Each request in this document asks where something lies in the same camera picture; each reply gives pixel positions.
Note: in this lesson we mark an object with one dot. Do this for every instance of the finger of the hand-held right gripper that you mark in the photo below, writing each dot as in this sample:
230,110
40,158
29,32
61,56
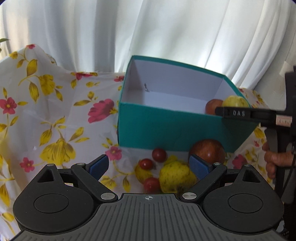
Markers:
238,113

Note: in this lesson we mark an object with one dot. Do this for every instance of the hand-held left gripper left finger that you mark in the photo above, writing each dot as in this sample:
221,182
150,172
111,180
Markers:
100,167

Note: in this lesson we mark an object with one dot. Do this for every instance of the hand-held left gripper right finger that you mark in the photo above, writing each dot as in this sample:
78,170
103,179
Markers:
198,168

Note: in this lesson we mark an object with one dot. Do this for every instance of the yellow guava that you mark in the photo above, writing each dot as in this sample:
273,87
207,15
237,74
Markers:
235,101
174,177

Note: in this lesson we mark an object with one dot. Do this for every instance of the red apple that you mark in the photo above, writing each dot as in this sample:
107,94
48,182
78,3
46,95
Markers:
213,107
207,150

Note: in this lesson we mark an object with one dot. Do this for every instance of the red cherry tomato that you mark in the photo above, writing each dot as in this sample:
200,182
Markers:
159,154
151,185
145,164

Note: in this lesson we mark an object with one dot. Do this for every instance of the teal cardboard box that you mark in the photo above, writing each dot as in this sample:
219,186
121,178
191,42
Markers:
171,129

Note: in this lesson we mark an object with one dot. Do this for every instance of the person's right hand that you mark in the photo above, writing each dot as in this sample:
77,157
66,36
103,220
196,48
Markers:
271,160

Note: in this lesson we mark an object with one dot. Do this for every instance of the floral tablecloth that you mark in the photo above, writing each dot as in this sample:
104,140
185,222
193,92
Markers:
57,111

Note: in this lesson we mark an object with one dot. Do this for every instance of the white curtain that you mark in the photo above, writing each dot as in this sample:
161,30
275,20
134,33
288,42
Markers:
148,27

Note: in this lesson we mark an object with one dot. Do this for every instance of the green plant leaf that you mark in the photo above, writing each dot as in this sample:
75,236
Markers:
2,41

